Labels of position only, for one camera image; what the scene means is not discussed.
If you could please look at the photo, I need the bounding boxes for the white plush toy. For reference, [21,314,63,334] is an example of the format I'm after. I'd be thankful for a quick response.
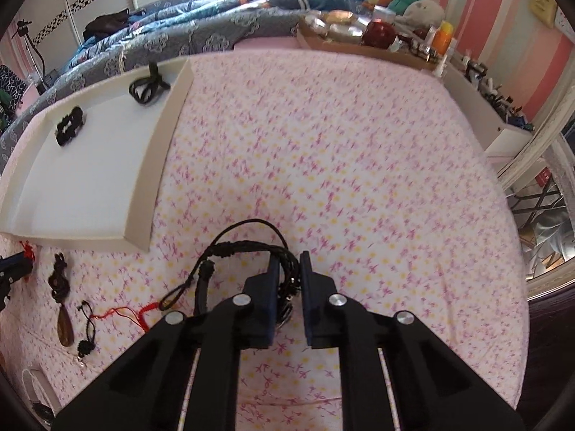
[402,0,445,28]

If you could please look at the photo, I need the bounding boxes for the pink floral tablecloth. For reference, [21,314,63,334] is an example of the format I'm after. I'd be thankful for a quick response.
[1,51,528,406]

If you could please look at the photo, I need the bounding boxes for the orange bottle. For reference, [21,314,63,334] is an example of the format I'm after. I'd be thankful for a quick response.
[432,20,454,56]

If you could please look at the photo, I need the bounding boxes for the white shelf unit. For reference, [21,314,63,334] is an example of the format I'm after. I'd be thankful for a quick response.
[443,63,531,162]

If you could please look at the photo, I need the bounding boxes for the black cord necklace bundle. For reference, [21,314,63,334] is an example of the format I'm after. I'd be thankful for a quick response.
[158,218,302,329]

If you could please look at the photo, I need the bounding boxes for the grey patterned bed sheet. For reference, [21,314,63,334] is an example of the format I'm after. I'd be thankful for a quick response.
[1,7,305,166]

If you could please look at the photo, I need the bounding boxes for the brown stone pendant cord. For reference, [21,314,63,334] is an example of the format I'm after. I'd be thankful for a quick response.
[47,253,76,348]

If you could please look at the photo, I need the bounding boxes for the red round jar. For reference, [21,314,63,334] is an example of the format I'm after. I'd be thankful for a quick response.
[362,19,397,50]

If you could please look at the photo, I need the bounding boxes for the black clothing on bed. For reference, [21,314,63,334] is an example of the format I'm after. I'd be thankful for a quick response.
[83,9,130,42]

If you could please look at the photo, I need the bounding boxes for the black tripod stand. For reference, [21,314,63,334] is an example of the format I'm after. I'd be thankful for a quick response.
[11,19,54,94]

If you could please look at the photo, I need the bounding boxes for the white foam tray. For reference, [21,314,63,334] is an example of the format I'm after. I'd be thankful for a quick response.
[1,57,194,252]

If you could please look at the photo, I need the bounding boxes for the red string bracelet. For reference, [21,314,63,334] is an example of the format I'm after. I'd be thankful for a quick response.
[88,301,161,334]

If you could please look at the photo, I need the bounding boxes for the cardboard box of cosmetics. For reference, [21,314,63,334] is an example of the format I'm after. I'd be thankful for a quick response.
[296,14,437,72]

